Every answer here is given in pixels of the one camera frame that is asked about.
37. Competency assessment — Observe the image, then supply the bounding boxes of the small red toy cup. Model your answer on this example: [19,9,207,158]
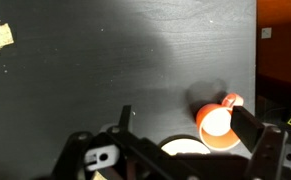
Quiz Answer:
[196,93,244,151]

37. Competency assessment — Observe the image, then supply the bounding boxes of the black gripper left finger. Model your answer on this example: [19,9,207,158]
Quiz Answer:
[118,105,132,131]

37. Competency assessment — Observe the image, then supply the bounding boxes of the small white plate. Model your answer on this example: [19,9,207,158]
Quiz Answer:
[159,135,210,156]

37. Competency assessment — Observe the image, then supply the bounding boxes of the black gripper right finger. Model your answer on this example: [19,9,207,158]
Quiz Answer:
[230,106,265,152]

